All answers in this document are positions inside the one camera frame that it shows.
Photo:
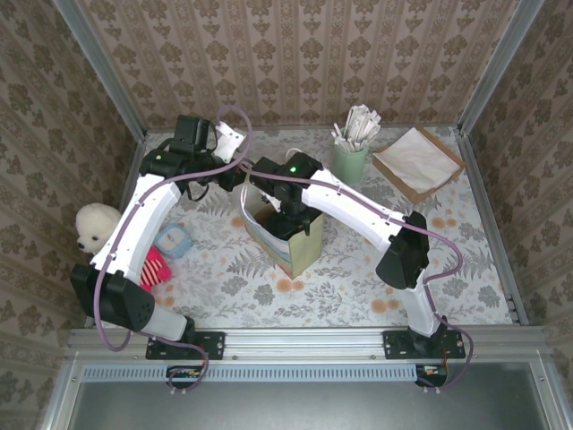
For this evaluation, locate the landscape print paper bag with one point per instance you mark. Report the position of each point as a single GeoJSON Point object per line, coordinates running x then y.
{"type": "Point", "coordinates": [304, 255]}

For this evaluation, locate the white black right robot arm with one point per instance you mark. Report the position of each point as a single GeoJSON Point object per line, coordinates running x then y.
{"type": "Point", "coordinates": [349, 206]}

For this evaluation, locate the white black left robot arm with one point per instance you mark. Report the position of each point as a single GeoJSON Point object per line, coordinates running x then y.
{"type": "Point", "coordinates": [134, 224]}

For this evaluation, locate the pale green straw holder cup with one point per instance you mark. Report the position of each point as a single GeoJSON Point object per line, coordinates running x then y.
{"type": "Point", "coordinates": [350, 163]}

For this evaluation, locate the small blue round object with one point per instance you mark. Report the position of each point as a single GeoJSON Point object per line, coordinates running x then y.
{"type": "Point", "coordinates": [174, 239]}

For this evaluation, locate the paper wrapped straws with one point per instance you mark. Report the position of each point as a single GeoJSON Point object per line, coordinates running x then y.
{"type": "Point", "coordinates": [360, 127]}

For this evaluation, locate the white paper napkins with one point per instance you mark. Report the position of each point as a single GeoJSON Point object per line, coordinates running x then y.
{"type": "Point", "coordinates": [416, 161]}

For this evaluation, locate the brown napkin tray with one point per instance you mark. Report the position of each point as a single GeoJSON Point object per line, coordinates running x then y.
{"type": "Point", "coordinates": [430, 192]}

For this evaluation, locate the black connector box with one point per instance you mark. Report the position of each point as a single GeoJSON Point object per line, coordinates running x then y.
{"type": "Point", "coordinates": [185, 375]}
{"type": "Point", "coordinates": [432, 375]}

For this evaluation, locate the grey metal panel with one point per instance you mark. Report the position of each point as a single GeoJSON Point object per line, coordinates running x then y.
{"type": "Point", "coordinates": [313, 407]}

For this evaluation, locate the aluminium side rail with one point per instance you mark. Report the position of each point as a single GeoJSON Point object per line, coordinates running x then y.
{"type": "Point", "coordinates": [133, 179]}
{"type": "Point", "coordinates": [488, 215]}

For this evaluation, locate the aluminium frame post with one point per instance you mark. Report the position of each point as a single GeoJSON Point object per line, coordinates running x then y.
{"type": "Point", "coordinates": [105, 71]}
{"type": "Point", "coordinates": [498, 62]}

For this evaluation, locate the aluminium mounting rail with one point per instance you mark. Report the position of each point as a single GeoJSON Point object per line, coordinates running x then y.
{"type": "Point", "coordinates": [304, 342]}

